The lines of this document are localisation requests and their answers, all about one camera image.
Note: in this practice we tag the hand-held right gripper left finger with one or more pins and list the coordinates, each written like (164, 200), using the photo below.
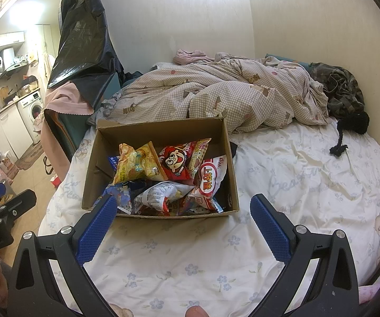
(97, 228)

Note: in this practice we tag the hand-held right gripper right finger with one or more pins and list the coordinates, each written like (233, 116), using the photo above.
(270, 228)

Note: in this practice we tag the blue white snack packet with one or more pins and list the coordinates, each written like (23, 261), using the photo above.
(120, 193)

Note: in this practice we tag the dark blue snack packet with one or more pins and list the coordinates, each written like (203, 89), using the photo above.
(113, 162)

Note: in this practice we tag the silver white snack packet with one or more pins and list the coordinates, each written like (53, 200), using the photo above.
(158, 196)

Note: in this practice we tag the yellow cartoon snack packet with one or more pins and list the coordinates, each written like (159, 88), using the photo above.
(137, 166)

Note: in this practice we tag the white red bar wrapper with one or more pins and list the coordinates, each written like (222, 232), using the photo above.
(201, 202)

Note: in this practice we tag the large white red-blue snack packet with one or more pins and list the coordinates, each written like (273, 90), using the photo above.
(209, 178)

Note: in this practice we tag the red cartoon face snack packet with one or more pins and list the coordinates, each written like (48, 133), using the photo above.
(176, 165)

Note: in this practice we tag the yellow purple bear snack packet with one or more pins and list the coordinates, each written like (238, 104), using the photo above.
(201, 150)

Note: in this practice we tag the brown cardboard box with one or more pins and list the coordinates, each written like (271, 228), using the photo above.
(157, 132)

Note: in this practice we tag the person's right hand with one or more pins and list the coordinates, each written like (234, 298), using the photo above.
(195, 312)

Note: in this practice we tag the pink bear shopping bag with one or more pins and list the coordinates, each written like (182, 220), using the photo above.
(8, 168)

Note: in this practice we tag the small red box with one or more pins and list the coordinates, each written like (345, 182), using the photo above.
(56, 182)

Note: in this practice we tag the patterned floor mat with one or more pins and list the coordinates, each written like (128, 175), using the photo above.
(28, 158)

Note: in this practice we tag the white floral bed sheet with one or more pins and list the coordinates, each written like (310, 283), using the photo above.
(308, 188)

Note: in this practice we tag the white base cabinet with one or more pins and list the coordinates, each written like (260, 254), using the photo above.
(8, 128)

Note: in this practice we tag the dark teal chair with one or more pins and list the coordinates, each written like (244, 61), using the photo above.
(64, 128)

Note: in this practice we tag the white washing machine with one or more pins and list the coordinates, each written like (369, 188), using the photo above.
(31, 109)

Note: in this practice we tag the pink printed cloth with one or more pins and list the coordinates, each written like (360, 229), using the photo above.
(371, 294)

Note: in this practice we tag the black knit garment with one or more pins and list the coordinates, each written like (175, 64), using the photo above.
(358, 122)

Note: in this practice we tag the steel range hood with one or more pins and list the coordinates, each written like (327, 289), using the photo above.
(8, 56)

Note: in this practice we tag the checked bear print duvet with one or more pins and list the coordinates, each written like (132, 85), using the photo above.
(209, 95)

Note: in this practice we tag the camouflage garment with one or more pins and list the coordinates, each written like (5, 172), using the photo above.
(341, 89)

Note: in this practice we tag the tall white cabinet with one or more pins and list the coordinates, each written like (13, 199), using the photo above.
(45, 39)

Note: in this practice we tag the teal pillow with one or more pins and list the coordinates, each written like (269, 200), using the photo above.
(303, 65)

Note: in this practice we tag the black plastic bag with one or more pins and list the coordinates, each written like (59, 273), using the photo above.
(81, 39)

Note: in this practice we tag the pink garment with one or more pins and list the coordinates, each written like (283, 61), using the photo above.
(190, 56)

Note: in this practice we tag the white wall cabinet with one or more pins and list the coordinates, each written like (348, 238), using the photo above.
(5, 39)

